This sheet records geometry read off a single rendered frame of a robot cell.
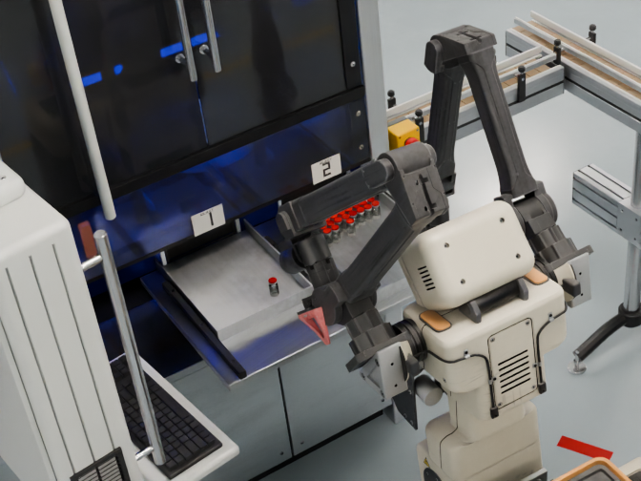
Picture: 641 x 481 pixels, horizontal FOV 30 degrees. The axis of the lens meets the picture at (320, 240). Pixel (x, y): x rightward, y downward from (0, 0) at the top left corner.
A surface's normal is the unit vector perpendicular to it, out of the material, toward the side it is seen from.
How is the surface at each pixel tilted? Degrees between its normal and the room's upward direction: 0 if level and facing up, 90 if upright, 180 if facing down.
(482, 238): 48
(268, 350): 0
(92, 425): 90
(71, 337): 90
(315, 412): 90
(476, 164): 0
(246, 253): 0
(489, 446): 82
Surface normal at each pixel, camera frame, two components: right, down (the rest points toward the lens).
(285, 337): -0.10, -0.79
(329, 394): 0.52, 0.47
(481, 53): 0.41, 0.00
